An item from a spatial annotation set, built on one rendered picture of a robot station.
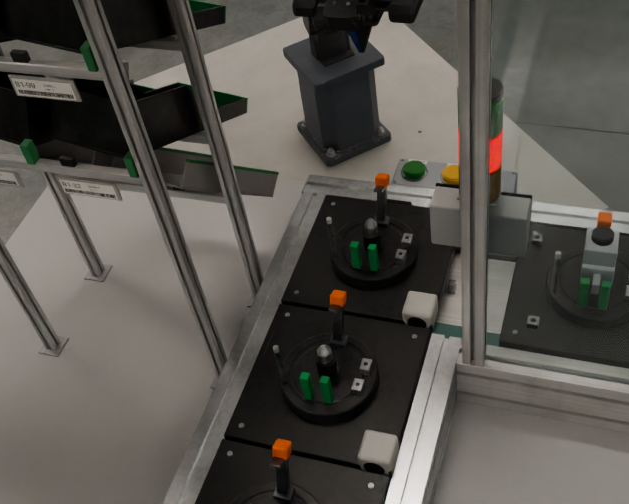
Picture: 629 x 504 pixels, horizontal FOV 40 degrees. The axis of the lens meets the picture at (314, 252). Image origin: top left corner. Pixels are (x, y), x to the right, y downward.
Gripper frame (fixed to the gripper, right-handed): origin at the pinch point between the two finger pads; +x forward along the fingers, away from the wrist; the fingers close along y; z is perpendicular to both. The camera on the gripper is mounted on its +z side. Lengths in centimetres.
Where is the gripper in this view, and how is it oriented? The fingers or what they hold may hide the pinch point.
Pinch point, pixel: (360, 32)
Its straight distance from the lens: 136.9
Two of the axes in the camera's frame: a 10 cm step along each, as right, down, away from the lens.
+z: -3.1, 7.3, -6.1
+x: 1.3, 6.7, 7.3
